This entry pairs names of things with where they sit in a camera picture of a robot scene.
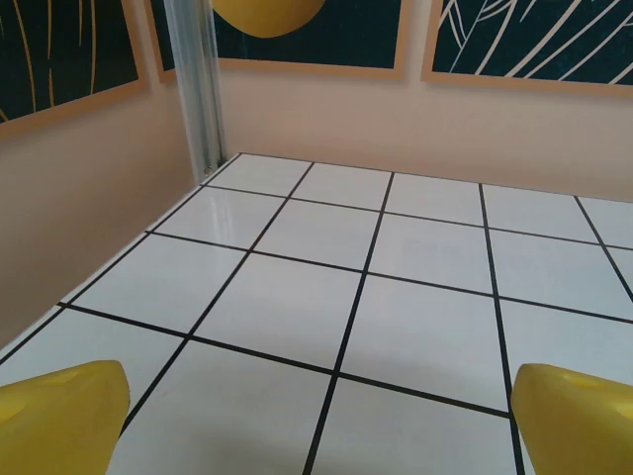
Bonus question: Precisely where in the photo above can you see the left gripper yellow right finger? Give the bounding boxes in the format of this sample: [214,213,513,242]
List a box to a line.
[510,363,633,475]

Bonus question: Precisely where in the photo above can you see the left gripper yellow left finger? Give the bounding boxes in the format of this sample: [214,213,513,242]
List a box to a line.
[0,360,131,475]

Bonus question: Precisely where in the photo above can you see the wall panel with gold lines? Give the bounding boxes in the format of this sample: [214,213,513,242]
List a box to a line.
[0,0,149,143]

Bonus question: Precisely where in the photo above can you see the aluminium corner post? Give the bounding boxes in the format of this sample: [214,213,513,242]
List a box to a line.
[165,0,229,174]

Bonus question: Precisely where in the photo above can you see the wall panel with leaf outlines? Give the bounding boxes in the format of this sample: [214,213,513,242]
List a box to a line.
[420,0,633,98]

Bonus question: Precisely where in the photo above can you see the wall panel with golden oval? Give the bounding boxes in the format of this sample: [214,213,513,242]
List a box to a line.
[147,0,407,81]

